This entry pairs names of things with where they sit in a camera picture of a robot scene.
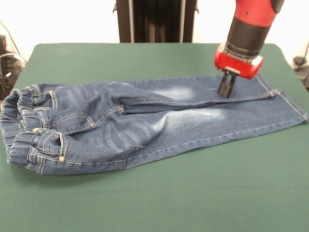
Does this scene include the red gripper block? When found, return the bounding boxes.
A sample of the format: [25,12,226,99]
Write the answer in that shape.
[214,43,265,99]

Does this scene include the blue denim jeans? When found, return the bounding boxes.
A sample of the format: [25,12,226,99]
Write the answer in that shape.
[0,68,309,176]

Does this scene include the black round stand base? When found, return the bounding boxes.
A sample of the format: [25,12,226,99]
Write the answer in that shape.
[293,41,309,91]

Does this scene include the dark green table cloth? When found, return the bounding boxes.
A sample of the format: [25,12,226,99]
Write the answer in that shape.
[0,43,309,232]

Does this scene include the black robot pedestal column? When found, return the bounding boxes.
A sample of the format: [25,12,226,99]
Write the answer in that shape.
[112,0,200,44]

